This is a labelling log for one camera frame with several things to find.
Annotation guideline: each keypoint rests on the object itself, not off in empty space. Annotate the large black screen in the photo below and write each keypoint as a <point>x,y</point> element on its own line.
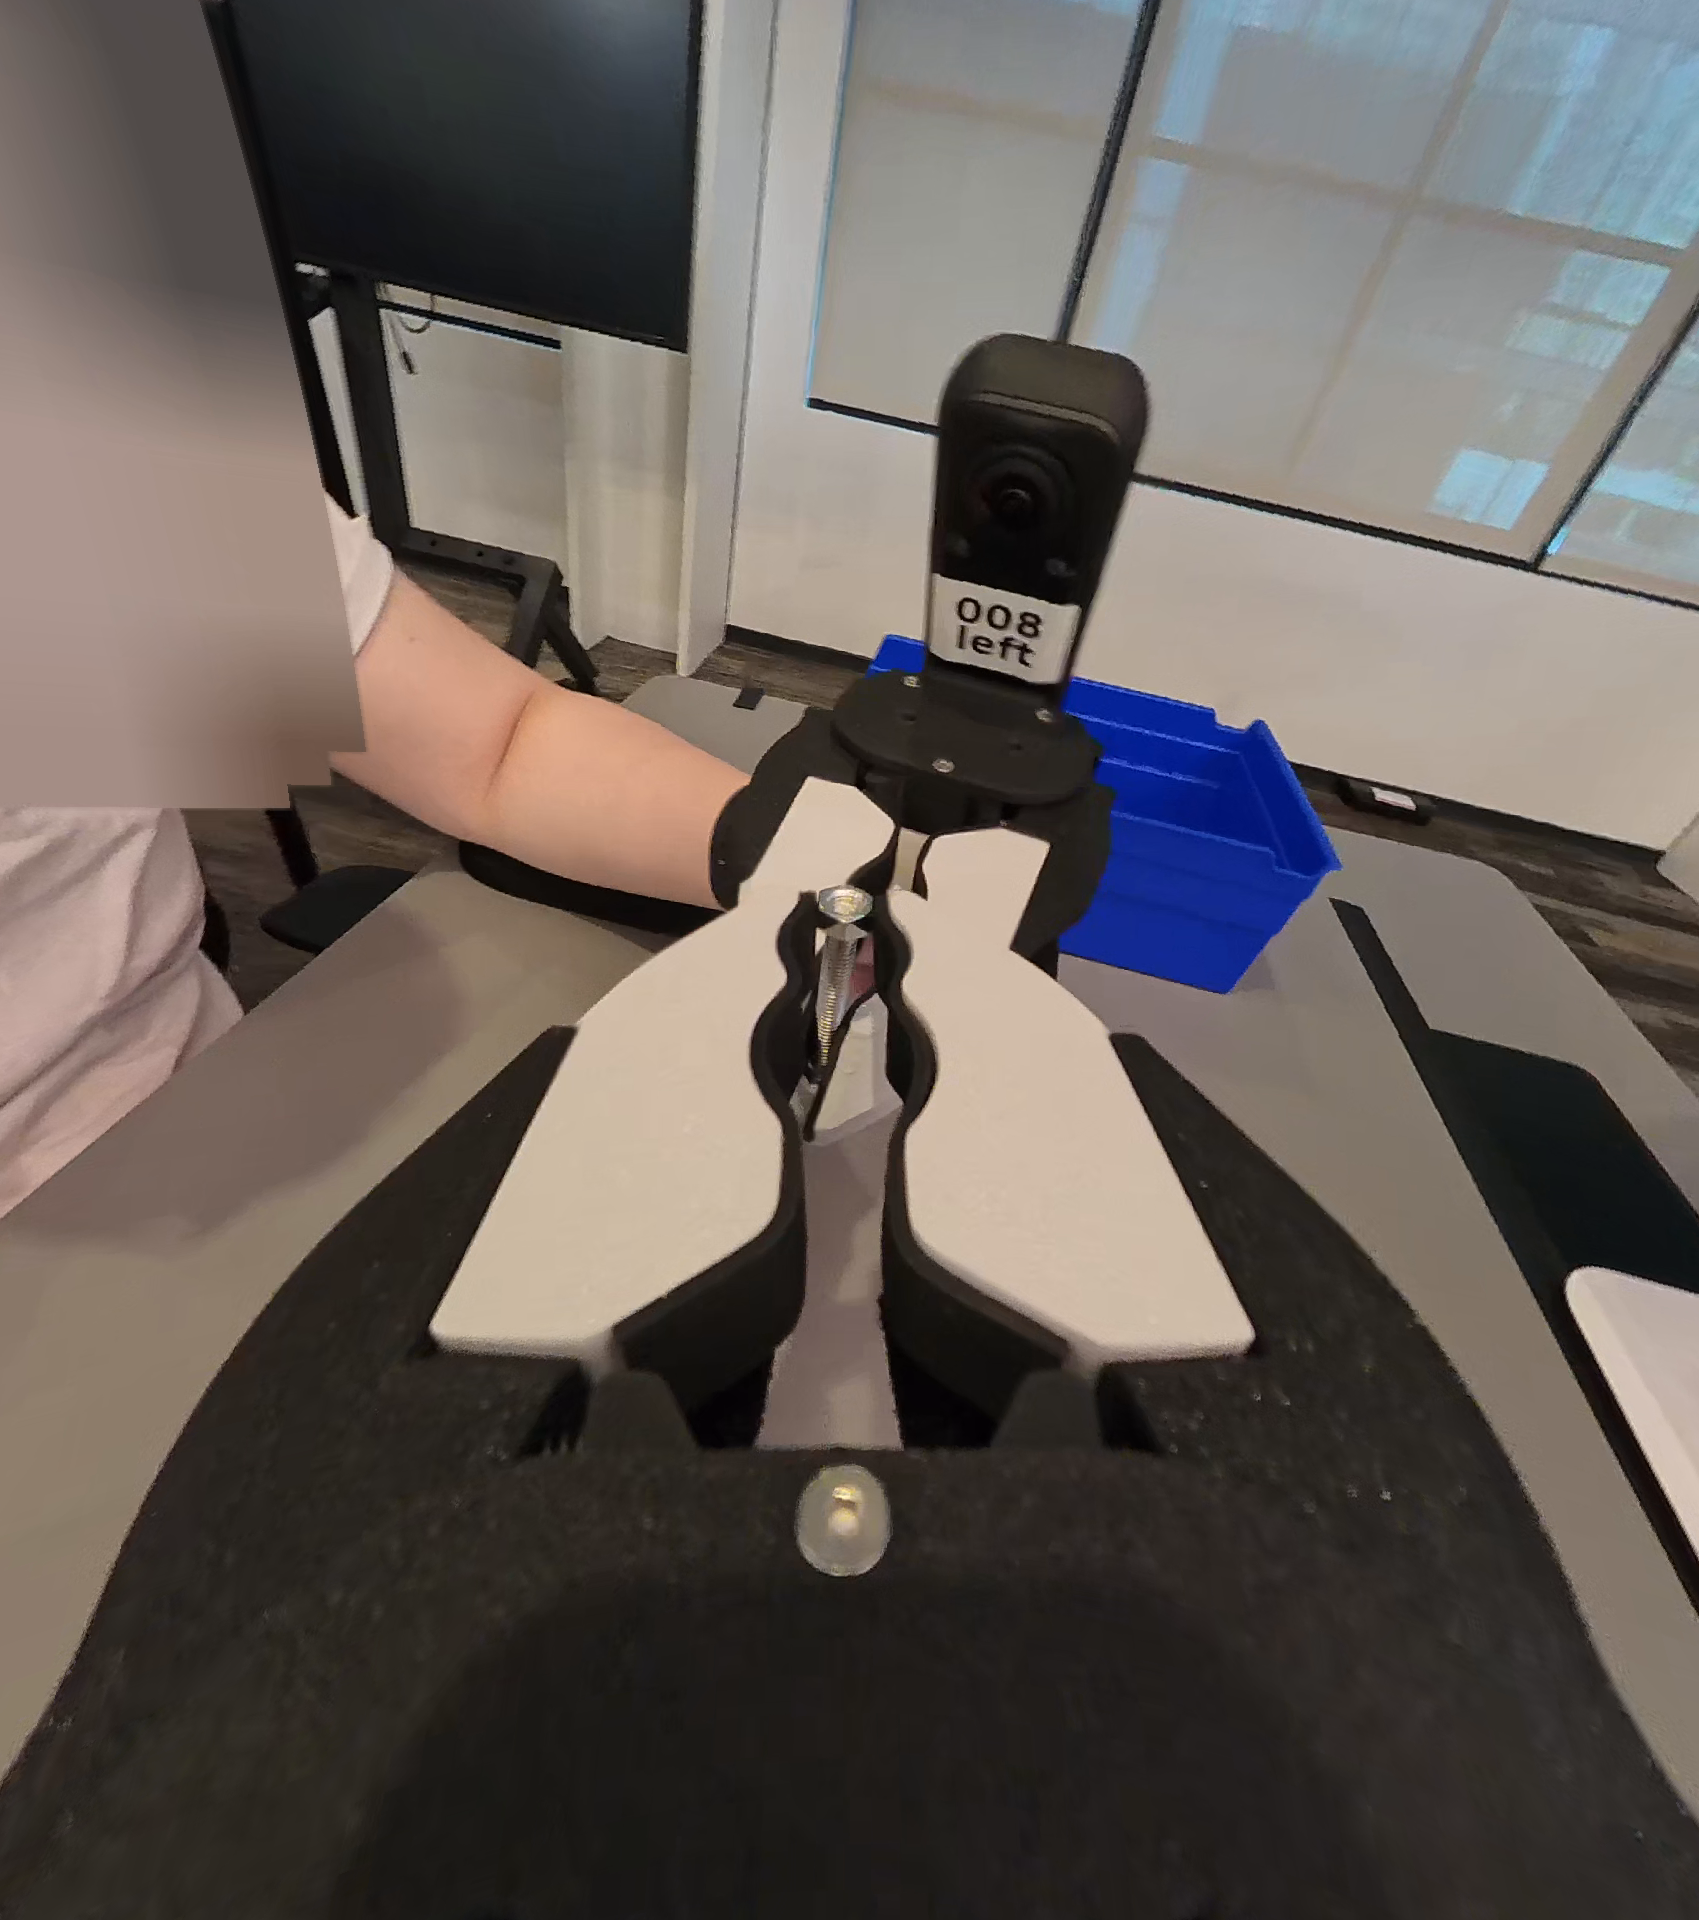
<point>487,150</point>

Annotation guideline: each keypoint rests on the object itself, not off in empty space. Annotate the person's white shirt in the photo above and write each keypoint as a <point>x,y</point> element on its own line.
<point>24,1020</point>

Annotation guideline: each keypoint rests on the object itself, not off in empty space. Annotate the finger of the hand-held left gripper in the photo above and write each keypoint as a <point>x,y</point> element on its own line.
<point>819,841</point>
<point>991,885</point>

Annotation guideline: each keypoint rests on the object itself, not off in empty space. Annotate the blue plastic bin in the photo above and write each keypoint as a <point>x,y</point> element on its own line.
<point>1209,854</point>

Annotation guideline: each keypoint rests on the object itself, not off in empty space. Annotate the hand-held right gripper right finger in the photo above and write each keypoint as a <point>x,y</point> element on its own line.
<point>1073,1185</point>

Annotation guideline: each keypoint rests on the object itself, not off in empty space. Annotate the person's left forearm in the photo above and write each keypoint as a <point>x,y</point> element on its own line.
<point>563,780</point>

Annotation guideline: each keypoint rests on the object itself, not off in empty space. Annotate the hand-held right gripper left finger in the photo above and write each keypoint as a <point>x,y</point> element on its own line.
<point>623,1185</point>

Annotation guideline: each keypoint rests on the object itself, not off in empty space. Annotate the window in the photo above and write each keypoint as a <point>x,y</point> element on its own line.
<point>1389,225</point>

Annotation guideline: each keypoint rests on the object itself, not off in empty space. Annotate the small silver bolt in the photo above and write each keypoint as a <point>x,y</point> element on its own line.
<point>831,999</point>

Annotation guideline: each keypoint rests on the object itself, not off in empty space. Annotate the black screen stand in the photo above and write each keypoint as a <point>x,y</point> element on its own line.
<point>375,451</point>

